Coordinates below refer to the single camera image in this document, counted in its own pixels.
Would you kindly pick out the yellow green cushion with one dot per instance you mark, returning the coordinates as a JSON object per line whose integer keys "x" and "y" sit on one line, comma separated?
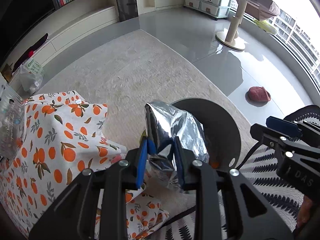
{"x": 266, "y": 26}

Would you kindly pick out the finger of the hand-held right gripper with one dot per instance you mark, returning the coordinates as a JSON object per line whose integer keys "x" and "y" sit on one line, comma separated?
{"x": 275, "y": 140}
{"x": 282, "y": 125}

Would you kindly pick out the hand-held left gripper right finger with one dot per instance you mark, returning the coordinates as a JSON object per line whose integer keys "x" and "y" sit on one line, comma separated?
{"x": 178, "y": 166}

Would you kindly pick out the black television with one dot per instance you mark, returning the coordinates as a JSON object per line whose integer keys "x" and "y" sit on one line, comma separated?
{"x": 20, "y": 10}

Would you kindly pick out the white animal face drawer cabinet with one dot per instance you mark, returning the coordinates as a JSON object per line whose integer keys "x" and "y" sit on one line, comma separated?
{"x": 210, "y": 2}

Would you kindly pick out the red slipper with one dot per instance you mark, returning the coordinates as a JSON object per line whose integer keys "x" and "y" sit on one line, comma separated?
{"x": 258, "y": 93}

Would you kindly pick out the white television console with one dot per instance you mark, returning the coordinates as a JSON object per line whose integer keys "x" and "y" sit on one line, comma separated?
{"x": 82, "y": 20}

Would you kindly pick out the dark cloth bundle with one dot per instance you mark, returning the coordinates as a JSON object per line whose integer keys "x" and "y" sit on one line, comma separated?
{"x": 37, "y": 45}

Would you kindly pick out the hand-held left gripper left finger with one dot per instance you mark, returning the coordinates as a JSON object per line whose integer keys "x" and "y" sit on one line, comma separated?
{"x": 141, "y": 161}

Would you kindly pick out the clear lidded container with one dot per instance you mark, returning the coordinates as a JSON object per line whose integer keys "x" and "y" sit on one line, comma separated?
{"x": 10, "y": 130}

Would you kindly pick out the small red object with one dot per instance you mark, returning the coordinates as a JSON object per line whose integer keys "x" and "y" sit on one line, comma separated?
{"x": 30, "y": 54}

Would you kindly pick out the white plastic bag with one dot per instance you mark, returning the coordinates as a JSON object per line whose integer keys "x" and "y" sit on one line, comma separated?
{"x": 30, "y": 75}

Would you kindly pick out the silver foil bag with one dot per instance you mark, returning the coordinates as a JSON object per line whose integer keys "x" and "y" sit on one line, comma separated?
{"x": 172, "y": 122}

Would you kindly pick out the cardboard box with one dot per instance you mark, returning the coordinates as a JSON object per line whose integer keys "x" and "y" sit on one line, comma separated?
{"x": 6, "y": 73}

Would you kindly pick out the beige pedestal table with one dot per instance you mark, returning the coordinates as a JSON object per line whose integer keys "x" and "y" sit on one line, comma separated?
{"x": 233, "y": 27}

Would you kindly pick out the pink cloth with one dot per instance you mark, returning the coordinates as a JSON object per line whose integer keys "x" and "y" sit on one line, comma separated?
{"x": 267, "y": 11}

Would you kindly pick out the grey trash bin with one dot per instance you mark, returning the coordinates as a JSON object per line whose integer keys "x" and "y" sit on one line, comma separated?
{"x": 225, "y": 135}

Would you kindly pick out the dark glass cabinet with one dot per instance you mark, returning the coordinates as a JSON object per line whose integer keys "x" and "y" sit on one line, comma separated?
{"x": 125, "y": 2}

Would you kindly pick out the orange-print covered round table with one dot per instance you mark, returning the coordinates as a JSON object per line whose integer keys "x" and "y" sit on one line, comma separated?
{"x": 62, "y": 135}

